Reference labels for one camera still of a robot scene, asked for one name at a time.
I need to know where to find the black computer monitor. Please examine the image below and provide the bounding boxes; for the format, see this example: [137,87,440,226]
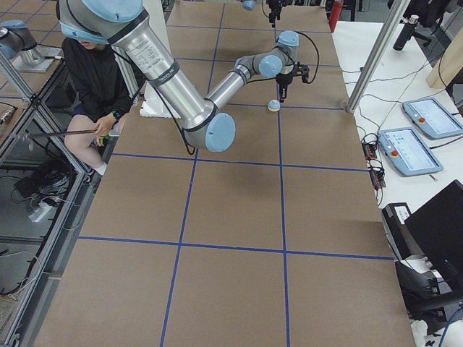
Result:
[405,179,462,289]

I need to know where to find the black pendant cable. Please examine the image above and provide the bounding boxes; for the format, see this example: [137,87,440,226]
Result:
[339,53,463,153]

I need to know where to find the aluminium frame post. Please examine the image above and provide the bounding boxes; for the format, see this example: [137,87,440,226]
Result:
[345,0,409,113]

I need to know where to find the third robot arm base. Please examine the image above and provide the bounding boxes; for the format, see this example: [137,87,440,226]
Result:
[1,20,61,73]

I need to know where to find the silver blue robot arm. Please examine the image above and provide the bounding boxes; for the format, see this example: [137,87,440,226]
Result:
[240,0,286,27]
[59,1,300,152]

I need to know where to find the black water bottle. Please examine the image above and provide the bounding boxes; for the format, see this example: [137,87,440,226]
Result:
[393,14,419,51]

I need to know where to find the far blue teach pendant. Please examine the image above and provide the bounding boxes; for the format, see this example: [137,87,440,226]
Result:
[402,97,462,140]

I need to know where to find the white power strip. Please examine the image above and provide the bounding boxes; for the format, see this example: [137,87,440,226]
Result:
[28,201,52,223]

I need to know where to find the black box with label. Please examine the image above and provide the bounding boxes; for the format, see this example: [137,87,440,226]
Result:
[381,202,422,260]

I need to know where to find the orange black connector board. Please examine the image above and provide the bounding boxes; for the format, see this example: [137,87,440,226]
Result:
[362,142,378,161]

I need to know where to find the person in black shirt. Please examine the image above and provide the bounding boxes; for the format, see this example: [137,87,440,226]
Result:
[62,38,132,176]

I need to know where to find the brown paper table cover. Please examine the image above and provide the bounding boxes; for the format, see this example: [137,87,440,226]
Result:
[34,2,417,347]

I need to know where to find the red cylinder tube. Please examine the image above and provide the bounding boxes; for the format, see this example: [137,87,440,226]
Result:
[328,0,344,33]

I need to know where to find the near blue teach pendant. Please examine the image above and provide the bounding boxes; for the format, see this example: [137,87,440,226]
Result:
[378,127,443,177]

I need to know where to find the blue teach pendant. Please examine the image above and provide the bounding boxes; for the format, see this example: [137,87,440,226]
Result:
[402,97,462,140]
[378,127,443,177]

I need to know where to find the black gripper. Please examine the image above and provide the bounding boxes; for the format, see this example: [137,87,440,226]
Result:
[276,72,294,103]
[267,0,284,27]

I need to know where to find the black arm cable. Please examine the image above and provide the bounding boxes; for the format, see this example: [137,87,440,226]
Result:
[249,30,320,86]

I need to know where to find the blue tape grid lines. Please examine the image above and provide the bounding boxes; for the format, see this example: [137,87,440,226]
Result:
[77,3,395,347]

